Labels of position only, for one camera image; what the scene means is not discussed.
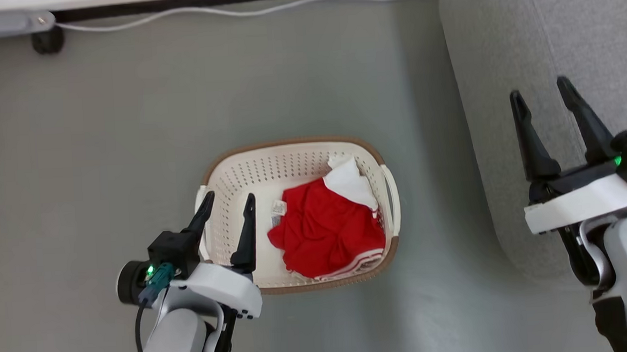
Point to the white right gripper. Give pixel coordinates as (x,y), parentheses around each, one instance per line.
(578,205)

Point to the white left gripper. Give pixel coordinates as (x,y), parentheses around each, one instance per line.
(228,290)

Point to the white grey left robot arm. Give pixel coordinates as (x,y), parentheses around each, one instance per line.
(172,344)

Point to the grey fabric sofa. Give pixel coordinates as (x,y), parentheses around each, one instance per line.
(501,80)

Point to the red and white garment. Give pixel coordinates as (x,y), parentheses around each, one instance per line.
(321,229)

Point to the white cloth garment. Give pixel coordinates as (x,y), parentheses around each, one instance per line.
(348,182)

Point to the cream perforated laundry basket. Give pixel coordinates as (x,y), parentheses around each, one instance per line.
(259,168)

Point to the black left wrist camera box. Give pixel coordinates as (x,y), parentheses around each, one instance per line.
(172,253)

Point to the grey metal panel foot bracket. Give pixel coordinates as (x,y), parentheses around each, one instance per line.
(5,23)

